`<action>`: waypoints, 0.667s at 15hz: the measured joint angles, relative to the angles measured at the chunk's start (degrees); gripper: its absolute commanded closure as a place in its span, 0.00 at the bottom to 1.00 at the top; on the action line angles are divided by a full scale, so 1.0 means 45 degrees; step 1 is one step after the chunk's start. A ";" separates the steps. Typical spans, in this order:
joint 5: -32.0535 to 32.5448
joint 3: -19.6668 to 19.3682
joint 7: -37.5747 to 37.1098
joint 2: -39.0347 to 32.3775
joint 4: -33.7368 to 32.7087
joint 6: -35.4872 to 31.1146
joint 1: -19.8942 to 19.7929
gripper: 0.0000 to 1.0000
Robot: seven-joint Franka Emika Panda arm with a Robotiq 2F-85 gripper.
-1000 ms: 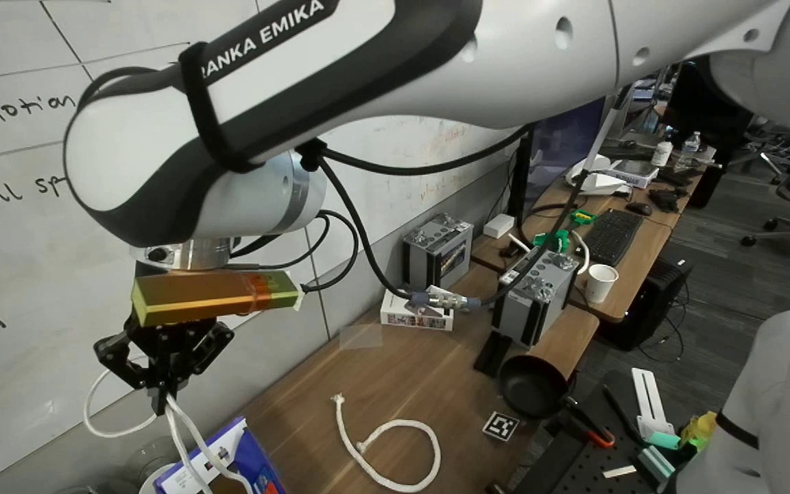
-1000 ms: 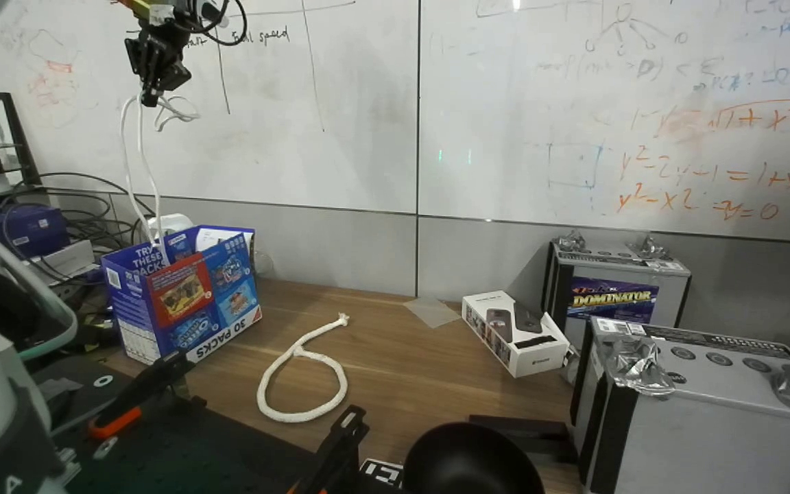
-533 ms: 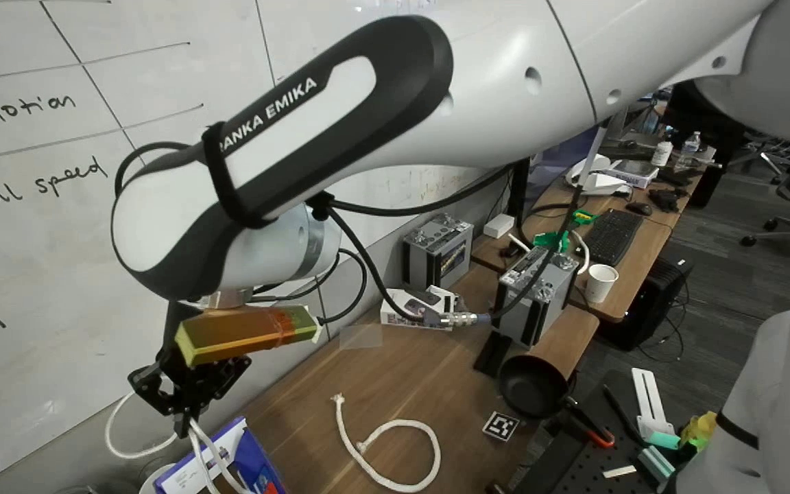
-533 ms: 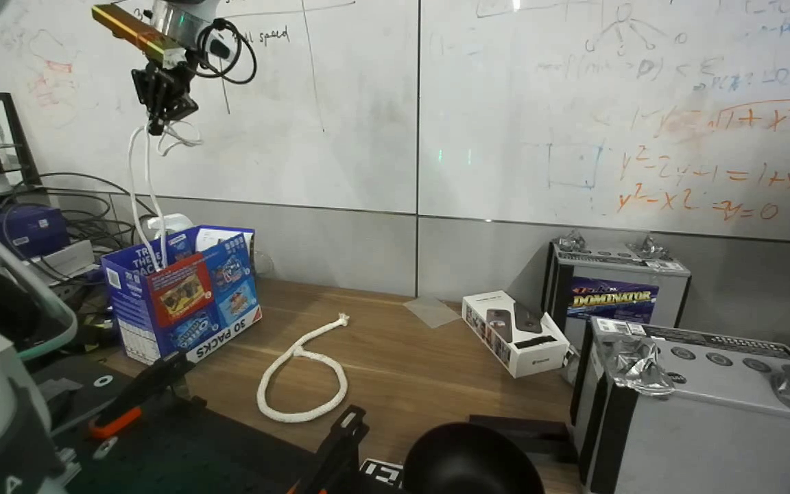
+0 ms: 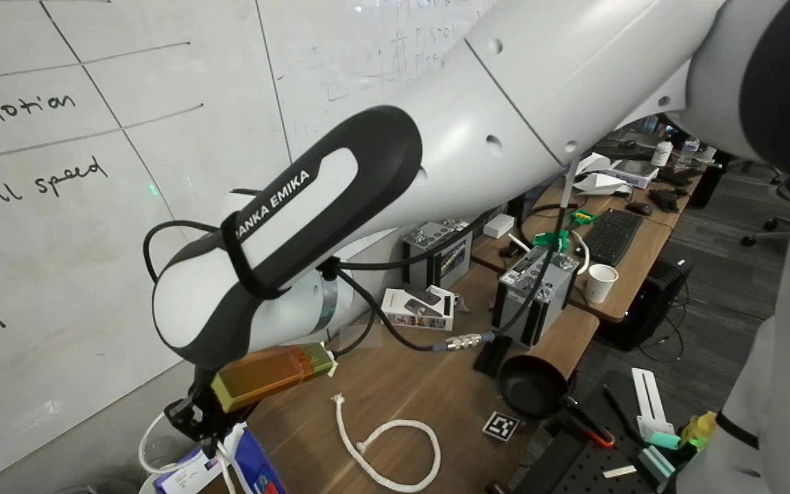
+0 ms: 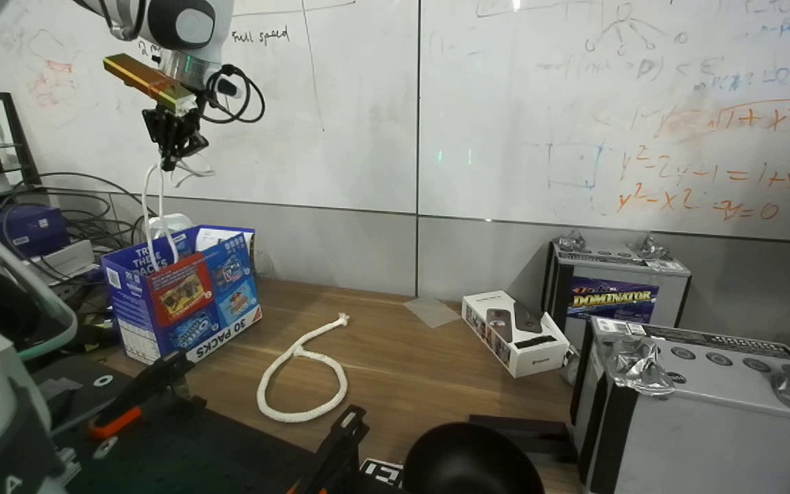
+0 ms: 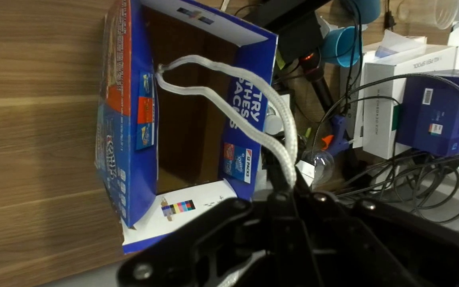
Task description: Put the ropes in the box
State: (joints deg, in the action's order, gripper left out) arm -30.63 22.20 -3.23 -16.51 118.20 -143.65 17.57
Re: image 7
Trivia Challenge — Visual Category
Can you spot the white rope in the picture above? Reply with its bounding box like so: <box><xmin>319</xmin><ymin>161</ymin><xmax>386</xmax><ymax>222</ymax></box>
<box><xmin>155</xmin><ymin>55</ymin><xmax>300</xmax><ymax>190</ymax></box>

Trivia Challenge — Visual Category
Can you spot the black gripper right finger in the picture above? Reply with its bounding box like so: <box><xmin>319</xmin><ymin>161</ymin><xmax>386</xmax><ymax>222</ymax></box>
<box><xmin>296</xmin><ymin>190</ymin><xmax>459</xmax><ymax>287</ymax></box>

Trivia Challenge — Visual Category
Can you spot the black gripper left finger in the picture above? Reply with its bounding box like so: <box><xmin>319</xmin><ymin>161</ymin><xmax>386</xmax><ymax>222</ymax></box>
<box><xmin>116</xmin><ymin>192</ymin><xmax>301</xmax><ymax>287</ymax></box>

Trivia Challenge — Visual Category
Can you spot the white cardboard box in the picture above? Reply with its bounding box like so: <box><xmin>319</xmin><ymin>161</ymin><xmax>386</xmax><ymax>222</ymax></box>
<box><xmin>354</xmin><ymin>45</ymin><xmax>459</xmax><ymax>161</ymax></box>

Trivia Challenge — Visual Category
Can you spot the dark blue box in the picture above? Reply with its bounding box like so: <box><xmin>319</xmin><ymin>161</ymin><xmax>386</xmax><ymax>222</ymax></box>
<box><xmin>397</xmin><ymin>72</ymin><xmax>459</xmax><ymax>160</ymax></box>

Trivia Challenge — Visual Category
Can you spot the blue snack cardboard box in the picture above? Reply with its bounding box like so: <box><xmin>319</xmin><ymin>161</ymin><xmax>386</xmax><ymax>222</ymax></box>
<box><xmin>94</xmin><ymin>0</ymin><xmax>281</xmax><ymax>254</ymax></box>

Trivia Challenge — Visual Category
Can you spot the blue orange tool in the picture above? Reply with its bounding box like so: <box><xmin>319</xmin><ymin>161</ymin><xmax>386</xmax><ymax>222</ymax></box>
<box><xmin>322</xmin><ymin>114</ymin><xmax>352</xmax><ymax>160</ymax></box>

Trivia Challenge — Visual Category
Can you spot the black tool orange ring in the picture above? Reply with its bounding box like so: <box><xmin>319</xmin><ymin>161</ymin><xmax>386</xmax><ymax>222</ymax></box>
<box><xmin>300</xmin><ymin>50</ymin><xmax>338</xmax><ymax>115</ymax></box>

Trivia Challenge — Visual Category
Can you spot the black cable bundle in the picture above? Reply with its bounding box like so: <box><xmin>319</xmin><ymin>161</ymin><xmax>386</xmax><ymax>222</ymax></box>
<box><xmin>308</xmin><ymin>74</ymin><xmax>459</xmax><ymax>225</ymax></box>

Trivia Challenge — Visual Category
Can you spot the black box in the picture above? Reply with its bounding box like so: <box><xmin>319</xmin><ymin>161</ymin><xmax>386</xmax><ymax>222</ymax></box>
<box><xmin>247</xmin><ymin>0</ymin><xmax>330</xmax><ymax>62</ymax></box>

